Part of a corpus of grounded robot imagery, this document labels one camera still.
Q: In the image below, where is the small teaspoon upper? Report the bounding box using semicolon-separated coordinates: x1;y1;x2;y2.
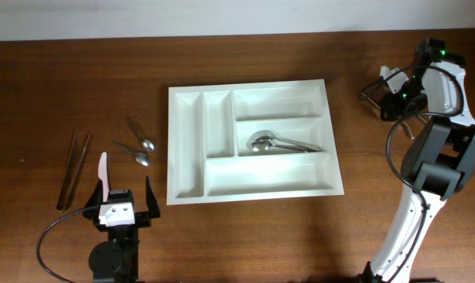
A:
125;116;155;152

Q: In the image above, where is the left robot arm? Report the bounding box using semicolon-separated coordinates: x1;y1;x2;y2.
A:
83;178;160;282

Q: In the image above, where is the right black cable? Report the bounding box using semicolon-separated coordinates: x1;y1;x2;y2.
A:
358;64;466;283

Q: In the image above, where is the small teaspoon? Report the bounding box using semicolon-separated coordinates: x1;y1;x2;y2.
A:
125;116;155;152
112;140;150;167

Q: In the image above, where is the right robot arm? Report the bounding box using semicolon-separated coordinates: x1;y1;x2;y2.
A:
356;38;475;282

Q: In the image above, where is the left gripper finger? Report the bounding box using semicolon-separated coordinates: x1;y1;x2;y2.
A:
85;180;103;208
145;176;160;219

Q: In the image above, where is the white plastic knife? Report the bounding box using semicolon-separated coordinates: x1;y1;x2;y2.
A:
98;152;109;203

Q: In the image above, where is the small teaspoon lower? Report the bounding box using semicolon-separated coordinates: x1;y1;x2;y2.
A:
112;140;150;167

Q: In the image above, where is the left black cable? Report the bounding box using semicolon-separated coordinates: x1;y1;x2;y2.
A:
35;207;90;283

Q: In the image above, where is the large metal spoon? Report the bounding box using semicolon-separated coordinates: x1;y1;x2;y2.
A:
249;130;320;149
246;140;322;153

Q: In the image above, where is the black cable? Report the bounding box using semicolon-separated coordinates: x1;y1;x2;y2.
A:
358;64;466;283
35;207;90;283

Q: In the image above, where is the white cutlery tray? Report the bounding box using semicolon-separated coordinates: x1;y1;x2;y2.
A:
167;79;344;205

